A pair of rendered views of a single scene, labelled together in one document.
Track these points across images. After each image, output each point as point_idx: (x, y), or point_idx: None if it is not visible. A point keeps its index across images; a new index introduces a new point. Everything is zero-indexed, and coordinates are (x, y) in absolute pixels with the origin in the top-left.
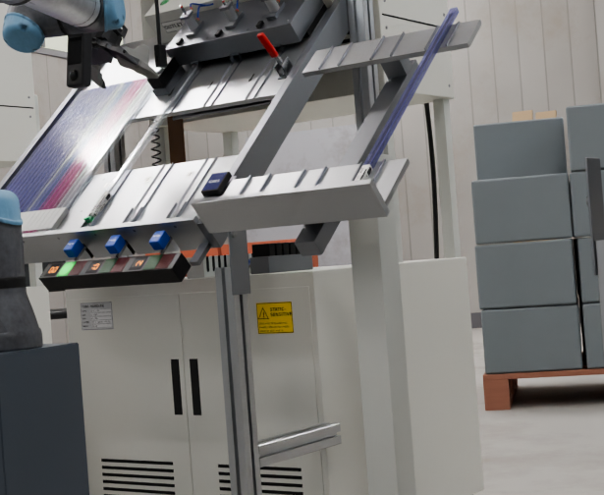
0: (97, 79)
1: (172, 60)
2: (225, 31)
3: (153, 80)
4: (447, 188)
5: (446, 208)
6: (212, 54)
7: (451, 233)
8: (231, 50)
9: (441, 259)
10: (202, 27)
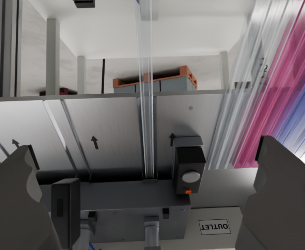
0: (269, 167)
1: (175, 188)
2: (86, 217)
3: (191, 160)
4: (79, 92)
5: (80, 81)
6: (116, 188)
7: (78, 68)
8: (84, 189)
9: (67, 46)
10: (142, 224)
